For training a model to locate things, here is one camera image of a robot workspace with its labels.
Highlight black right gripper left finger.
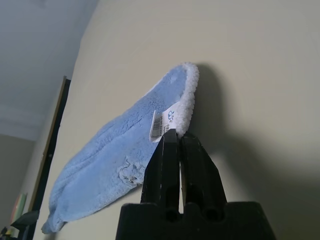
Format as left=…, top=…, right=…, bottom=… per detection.
left=140, top=129, right=181, bottom=213

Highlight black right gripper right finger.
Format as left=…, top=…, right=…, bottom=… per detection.
left=180, top=132, right=228, bottom=213

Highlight light blue terry towel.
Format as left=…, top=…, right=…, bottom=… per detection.
left=41, top=61, right=200, bottom=235

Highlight dark wood-edged board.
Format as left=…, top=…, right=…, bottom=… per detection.
left=26, top=75, right=72, bottom=213

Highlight dark background object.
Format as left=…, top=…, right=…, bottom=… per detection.
left=0, top=210, right=40, bottom=240

